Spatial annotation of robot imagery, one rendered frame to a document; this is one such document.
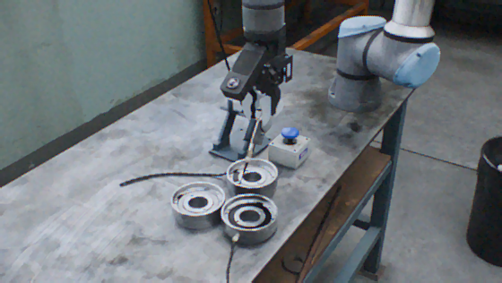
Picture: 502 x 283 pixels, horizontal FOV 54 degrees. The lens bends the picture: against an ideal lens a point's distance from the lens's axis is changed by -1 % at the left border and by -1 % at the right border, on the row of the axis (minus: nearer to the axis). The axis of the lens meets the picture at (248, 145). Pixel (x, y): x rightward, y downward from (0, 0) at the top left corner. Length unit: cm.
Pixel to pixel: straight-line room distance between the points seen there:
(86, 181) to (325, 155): 54
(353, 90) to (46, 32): 167
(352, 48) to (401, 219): 114
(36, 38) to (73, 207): 159
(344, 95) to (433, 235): 104
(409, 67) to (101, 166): 73
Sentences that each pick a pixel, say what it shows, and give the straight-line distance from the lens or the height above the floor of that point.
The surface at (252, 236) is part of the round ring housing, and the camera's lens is 90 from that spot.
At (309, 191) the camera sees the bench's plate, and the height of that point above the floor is 80.
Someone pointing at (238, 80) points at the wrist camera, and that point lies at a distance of 89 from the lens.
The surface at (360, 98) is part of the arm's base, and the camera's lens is 134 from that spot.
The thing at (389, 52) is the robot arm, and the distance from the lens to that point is 122.
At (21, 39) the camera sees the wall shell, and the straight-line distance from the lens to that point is 252.
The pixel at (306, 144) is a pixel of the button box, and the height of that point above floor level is 84.
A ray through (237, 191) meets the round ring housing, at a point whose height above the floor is 83.
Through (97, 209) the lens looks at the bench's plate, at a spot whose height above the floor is 80.
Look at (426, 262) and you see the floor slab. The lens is 211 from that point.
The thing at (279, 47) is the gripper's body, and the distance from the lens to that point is 96.
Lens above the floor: 143
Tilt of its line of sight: 32 degrees down
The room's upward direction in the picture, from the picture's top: 1 degrees counter-clockwise
